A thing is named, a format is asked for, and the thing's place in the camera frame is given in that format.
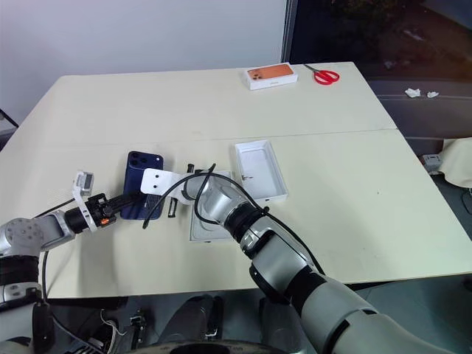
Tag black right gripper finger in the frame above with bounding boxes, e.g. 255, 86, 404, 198
145, 192, 164, 215

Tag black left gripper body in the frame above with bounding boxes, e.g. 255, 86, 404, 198
86, 192, 119, 228

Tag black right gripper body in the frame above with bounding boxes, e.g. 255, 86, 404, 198
167, 163, 196, 219

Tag dark blue smartphone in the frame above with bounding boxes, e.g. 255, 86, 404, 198
122, 150, 166, 222

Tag white phone box lid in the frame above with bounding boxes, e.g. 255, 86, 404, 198
189, 169, 237, 245

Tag open white phone box base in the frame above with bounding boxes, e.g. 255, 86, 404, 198
234, 139, 289, 204

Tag white box with orange phone print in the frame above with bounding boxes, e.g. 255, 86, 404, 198
243, 62, 299, 91

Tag small grey plastic box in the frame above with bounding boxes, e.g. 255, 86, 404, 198
423, 153, 444, 172

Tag dark chair part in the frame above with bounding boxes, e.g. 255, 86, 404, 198
0, 108, 20, 153

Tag black round rim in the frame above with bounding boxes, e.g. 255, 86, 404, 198
135, 336, 335, 354

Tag cream cloth cover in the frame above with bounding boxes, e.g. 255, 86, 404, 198
440, 136, 472, 190

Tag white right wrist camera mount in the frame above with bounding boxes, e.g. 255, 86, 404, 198
139, 167, 195, 205

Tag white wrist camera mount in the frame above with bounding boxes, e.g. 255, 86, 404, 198
139, 167, 195, 205
71, 170, 99, 234

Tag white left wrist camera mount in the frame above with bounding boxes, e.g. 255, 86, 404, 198
71, 170, 99, 234

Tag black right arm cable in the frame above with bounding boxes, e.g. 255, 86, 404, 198
142, 162, 327, 277

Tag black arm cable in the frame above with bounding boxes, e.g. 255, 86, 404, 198
142, 162, 327, 277
32, 198, 80, 308

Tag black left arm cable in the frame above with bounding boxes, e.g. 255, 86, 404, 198
32, 198, 80, 308

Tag thin white cable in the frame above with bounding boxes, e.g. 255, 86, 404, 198
98, 308, 127, 337

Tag black metal bracket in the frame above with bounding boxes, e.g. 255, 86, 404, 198
128, 308, 149, 354

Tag red handled scissors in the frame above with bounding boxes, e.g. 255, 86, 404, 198
302, 63, 341, 87

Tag grey window frame post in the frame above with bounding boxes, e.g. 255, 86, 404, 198
281, 0, 299, 64

